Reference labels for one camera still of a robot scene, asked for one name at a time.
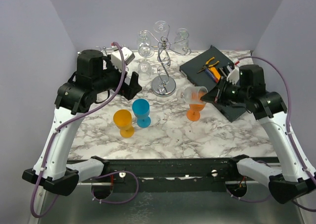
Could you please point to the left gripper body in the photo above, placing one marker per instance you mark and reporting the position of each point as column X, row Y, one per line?
column 126, row 89

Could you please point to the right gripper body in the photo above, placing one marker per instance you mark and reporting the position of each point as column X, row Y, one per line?
column 226, row 92

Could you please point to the clear wine glass front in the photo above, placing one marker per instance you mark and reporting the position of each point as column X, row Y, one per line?
column 144, row 68

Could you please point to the clear wine glass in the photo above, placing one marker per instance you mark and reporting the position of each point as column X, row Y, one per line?
column 191, row 95
column 143, row 39
column 181, row 45
column 144, row 68

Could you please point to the orange plastic goblet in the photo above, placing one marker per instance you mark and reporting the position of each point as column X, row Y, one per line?
column 196, row 105

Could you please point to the tall chrome glass rack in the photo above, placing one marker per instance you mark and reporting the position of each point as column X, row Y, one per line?
column 163, row 85

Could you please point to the tall clear flute glass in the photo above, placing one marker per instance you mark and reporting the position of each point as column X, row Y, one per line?
column 162, row 27

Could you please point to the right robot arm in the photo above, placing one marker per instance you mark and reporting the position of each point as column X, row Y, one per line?
column 297, row 176

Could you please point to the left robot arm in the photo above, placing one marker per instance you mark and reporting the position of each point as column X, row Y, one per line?
column 96, row 73

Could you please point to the small chrome glass rack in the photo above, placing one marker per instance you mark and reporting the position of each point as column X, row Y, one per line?
column 107, row 51

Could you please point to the blue plastic goblet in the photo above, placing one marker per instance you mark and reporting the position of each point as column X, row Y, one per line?
column 141, row 110

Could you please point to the yellow utility knife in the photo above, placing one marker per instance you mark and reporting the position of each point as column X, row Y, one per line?
column 216, row 74

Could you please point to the dark flat equipment box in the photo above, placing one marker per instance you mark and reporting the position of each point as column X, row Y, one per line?
column 191, row 70

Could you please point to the blue red screwdriver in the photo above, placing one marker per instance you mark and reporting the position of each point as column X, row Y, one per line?
column 208, row 72

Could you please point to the yellow plastic goblet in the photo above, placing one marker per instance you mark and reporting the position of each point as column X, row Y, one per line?
column 123, row 120

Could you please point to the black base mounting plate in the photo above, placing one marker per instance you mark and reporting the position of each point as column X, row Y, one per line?
column 171, row 175

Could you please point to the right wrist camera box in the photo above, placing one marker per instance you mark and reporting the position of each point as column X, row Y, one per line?
column 233, row 76

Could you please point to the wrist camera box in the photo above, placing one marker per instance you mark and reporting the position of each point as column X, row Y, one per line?
column 116, row 59
column 233, row 76

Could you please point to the yellow handled pliers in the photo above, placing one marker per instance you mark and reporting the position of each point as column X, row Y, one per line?
column 209, row 64

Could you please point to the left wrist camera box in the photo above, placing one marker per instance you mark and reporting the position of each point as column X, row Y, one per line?
column 116, row 59

